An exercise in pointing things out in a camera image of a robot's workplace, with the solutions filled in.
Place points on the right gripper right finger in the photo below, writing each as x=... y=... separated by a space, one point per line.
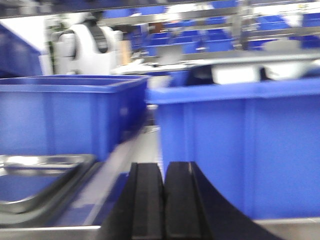
x=196 y=210

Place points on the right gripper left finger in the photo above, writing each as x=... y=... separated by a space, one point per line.
x=138 y=214

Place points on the silver tray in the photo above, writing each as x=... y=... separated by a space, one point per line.
x=26 y=181
x=51 y=204

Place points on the large blue crate behind tray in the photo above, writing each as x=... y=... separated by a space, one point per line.
x=258 y=143

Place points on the blue crate upper left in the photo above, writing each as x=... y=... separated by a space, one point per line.
x=70 y=114

